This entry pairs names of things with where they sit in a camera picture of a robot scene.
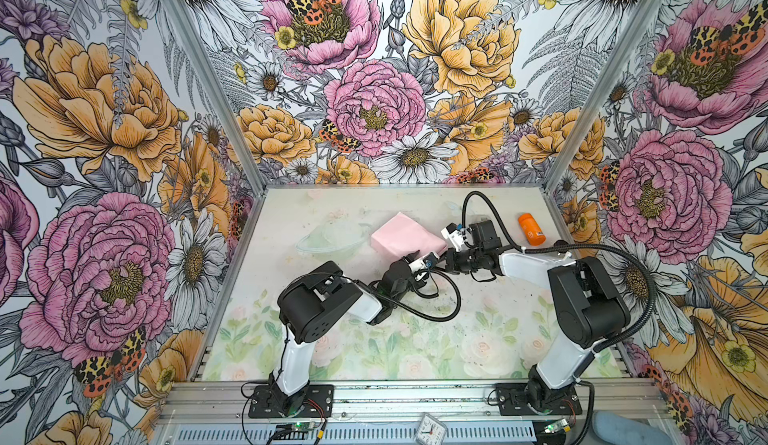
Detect purple wrapping paper sheet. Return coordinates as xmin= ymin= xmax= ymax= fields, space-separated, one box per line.
xmin=370 ymin=213 xmax=447 ymax=262

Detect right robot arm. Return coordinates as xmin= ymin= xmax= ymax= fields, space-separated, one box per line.
xmin=444 ymin=247 xmax=631 ymax=414

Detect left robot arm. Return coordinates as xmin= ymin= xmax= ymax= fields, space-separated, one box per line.
xmin=269 ymin=257 xmax=429 ymax=416

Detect orange bottle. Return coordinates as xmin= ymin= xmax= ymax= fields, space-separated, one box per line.
xmin=518 ymin=213 xmax=546 ymax=246

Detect small white clock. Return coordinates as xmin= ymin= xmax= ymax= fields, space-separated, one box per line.
xmin=414 ymin=413 xmax=448 ymax=445

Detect blue grey cloth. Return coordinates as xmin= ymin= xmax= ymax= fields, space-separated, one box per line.
xmin=591 ymin=411 xmax=673 ymax=445

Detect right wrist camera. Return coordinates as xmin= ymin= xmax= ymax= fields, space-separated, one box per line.
xmin=441 ymin=220 xmax=502 ymax=252

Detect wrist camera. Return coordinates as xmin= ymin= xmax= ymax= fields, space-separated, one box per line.
xmin=441 ymin=220 xmax=502 ymax=252
xmin=390 ymin=252 xmax=439 ymax=283

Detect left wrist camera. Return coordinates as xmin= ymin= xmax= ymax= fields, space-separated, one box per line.
xmin=390 ymin=252 xmax=439 ymax=283

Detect left black cable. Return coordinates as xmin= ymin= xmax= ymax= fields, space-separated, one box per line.
xmin=239 ymin=264 xmax=463 ymax=386

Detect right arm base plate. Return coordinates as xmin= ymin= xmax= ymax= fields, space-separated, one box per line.
xmin=491 ymin=382 xmax=583 ymax=416

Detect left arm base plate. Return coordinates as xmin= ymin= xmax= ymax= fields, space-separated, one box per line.
xmin=247 ymin=383 xmax=335 ymax=419

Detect right black corrugated cable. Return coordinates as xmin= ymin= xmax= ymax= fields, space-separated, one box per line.
xmin=460 ymin=190 xmax=657 ymax=445

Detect aluminium front rail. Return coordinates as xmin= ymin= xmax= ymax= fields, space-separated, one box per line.
xmin=158 ymin=378 xmax=670 ymax=425

